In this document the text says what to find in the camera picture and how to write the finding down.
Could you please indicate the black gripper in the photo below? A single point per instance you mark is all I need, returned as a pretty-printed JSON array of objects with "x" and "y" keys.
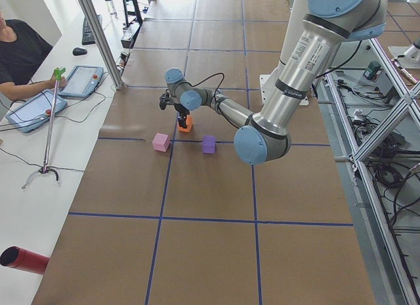
[{"x": 181, "y": 109}]

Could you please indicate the orange foam block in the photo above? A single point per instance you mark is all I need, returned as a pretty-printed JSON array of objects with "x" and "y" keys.
[{"x": 185, "y": 125}]

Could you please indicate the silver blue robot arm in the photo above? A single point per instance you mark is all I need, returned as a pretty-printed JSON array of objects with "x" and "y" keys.
[{"x": 263, "y": 136}]

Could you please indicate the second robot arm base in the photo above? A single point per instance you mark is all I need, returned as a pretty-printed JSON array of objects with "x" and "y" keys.
[{"x": 408, "y": 56}]

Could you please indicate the person's hand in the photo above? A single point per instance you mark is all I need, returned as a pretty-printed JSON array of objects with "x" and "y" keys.
[{"x": 62, "y": 82}]

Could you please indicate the pink foam block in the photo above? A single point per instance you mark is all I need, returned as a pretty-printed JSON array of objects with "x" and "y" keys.
[{"x": 161, "y": 142}]

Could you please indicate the purple foam block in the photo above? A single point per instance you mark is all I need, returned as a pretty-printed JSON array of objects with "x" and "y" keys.
[{"x": 208, "y": 144}]

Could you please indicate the far blue teach pendant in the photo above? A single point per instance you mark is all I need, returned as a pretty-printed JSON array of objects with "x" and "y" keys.
[{"x": 82, "y": 81}]

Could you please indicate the blue teach pendant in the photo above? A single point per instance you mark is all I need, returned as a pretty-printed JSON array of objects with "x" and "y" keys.
[
  {"x": 33, "y": 114},
  {"x": 82, "y": 81}
]

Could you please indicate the black keyboard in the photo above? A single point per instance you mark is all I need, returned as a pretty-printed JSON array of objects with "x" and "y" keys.
[{"x": 88, "y": 37}]

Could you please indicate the black computer mouse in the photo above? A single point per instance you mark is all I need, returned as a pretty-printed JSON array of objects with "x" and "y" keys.
[{"x": 78, "y": 51}]

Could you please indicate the near blue teach pendant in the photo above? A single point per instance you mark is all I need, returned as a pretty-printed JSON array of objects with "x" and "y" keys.
[{"x": 33, "y": 114}]

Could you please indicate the person in black shirt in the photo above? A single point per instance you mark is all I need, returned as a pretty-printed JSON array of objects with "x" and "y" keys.
[{"x": 23, "y": 51}]

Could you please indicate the green power adapter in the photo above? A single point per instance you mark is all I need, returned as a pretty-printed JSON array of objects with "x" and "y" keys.
[{"x": 372, "y": 70}]

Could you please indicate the red metal bottle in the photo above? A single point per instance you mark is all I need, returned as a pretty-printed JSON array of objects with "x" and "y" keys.
[{"x": 22, "y": 259}]

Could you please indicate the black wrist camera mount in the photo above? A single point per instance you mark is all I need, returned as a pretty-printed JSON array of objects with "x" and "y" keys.
[{"x": 165, "y": 100}]

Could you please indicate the green handled reacher grabber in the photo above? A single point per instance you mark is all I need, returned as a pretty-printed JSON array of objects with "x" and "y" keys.
[{"x": 46, "y": 169}]

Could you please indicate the aluminium frame post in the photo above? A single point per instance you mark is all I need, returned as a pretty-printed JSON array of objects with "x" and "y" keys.
[{"x": 89, "y": 11}]

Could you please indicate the aluminium truss frame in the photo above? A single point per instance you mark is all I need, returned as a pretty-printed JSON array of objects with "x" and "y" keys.
[{"x": 373, "y": 127}]

